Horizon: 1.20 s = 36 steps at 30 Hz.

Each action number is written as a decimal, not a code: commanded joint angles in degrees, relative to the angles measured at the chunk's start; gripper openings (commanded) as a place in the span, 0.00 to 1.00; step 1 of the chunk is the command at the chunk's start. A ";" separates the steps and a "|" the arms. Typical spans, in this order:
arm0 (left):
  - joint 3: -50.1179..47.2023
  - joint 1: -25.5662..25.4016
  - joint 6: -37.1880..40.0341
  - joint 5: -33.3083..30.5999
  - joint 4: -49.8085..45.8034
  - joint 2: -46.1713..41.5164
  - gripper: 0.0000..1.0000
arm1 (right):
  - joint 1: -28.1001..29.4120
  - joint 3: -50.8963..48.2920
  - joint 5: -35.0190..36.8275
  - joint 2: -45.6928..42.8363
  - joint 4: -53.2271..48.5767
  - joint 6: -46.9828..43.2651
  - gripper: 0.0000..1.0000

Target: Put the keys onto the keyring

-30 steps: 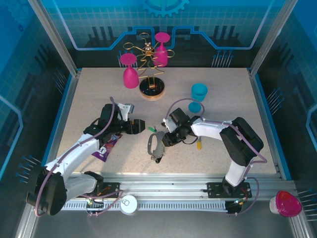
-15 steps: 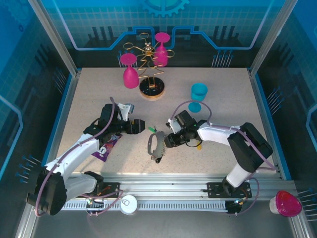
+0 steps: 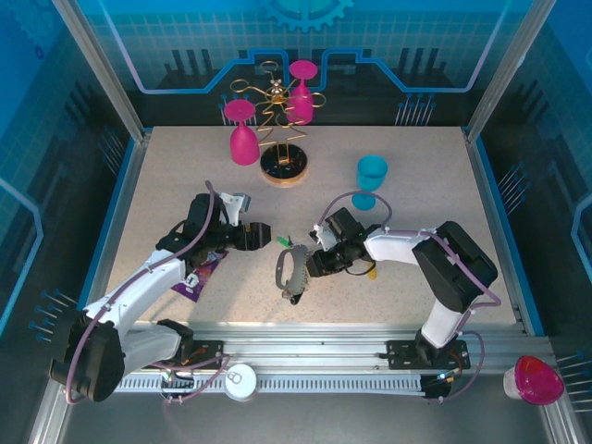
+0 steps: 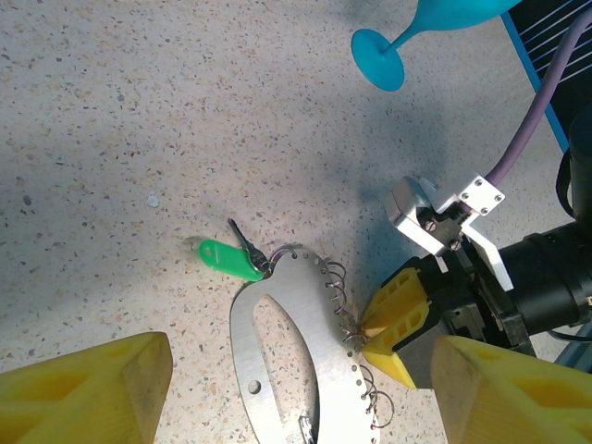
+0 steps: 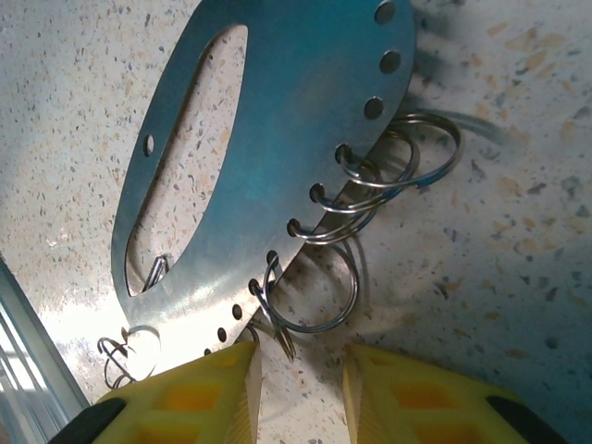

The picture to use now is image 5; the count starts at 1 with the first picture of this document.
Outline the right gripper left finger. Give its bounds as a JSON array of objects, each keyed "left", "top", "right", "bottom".
[{"left": 48, "top": 340, "right": 263, "bottom": 444}]

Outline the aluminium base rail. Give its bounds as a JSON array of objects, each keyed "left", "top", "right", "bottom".
[{"left": 0, "top": 258, "right": 92, "bottom": 444}]

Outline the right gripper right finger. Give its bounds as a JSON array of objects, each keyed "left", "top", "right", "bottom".
[{"left": 341, "top": 344, "right": 570, "bottom": 444}]

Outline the metal key plate with rings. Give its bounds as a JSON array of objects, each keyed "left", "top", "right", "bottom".
[{"left": 96, "top": 0, "right": 463, "bottom": 390}]

